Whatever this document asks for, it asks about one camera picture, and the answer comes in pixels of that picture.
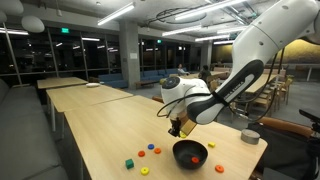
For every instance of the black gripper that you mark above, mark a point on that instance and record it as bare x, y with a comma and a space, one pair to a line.
175, 123

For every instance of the yellow disc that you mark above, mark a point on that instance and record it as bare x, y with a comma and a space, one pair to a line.
144, 171
183, 135

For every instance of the black bowl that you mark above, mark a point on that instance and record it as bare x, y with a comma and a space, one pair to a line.
185, 151

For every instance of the orange disc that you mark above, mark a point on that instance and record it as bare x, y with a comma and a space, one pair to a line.
141, 153
219, 168
157, 150
195, 160

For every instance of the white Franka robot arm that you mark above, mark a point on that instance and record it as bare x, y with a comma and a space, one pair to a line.
266, 36

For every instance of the blue disc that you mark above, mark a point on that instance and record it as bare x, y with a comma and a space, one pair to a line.
150, 146

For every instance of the brown wooden chair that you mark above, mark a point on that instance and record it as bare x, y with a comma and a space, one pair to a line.
158, 99

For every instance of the yellow cube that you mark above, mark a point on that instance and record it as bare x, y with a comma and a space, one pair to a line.
211, 144

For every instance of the yellow pouf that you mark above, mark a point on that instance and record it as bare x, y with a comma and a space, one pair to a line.
163, 81

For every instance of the green cube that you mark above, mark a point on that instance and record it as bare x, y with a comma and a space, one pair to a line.
129, 163

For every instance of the small wooden dining table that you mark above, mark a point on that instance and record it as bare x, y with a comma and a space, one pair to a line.
188, 77

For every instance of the low wooden bench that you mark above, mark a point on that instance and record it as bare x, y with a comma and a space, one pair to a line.
145, 83

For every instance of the blue sofa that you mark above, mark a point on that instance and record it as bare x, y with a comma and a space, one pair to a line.
112, 80
156, 75

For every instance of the seated person in light top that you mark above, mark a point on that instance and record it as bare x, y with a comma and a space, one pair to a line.
181, 69

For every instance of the white paper sign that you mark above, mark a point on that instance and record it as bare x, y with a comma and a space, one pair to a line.
133, 55

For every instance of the white plate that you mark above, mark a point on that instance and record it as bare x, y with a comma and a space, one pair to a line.
92, 85

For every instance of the light wooden table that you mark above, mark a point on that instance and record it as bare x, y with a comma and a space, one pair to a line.
61, 81
86, 96

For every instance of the light wooden chair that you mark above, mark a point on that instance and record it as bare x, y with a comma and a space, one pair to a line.
266, 101
286, 88

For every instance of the grey concrete column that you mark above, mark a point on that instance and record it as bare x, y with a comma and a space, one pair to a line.
129, 43

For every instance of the long ceiling light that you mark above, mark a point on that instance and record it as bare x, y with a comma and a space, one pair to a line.
181, 30
116, 14
13, 32
211, 37
210, 6
90, 39

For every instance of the white table leg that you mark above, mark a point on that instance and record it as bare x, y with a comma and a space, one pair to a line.
81, 173

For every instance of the long wooden dining table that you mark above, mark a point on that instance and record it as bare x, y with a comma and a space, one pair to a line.
268, 80

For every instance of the black chair with brown back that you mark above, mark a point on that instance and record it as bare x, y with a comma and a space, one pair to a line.
283, 126

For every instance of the green exit sign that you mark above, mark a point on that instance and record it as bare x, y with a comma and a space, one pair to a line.
65, 30

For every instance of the grey upholstered bench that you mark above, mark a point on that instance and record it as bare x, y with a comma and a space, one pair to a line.
23, 133

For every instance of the white round pendant lamp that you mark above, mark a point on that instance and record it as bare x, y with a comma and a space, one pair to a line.
32, 24
1, 16
10, 6

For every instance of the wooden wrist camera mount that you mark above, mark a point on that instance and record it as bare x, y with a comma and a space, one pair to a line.
189, 127

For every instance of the grey duct tape roll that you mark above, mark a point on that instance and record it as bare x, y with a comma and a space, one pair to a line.
250, 136

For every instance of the black camera on tripod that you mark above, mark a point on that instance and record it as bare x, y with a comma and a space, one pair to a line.
308, 115

